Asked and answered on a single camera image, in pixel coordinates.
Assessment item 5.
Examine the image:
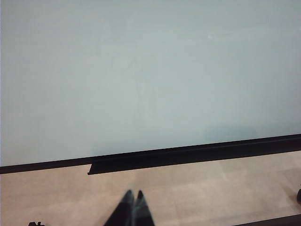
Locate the black table edge rail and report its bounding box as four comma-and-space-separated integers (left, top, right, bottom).
87, 138, 301, 176

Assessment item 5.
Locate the black stand base bar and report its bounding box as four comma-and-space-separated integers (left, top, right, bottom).
235, 213, 301, 226

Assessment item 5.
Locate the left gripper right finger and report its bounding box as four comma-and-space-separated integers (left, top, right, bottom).
134, 189, 156, 226

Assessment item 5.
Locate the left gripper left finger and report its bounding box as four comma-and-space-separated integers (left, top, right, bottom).
103, 189, 135, 226

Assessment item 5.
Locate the whiteboard with black frame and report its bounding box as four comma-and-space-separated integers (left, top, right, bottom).
0, 0, 301, 175

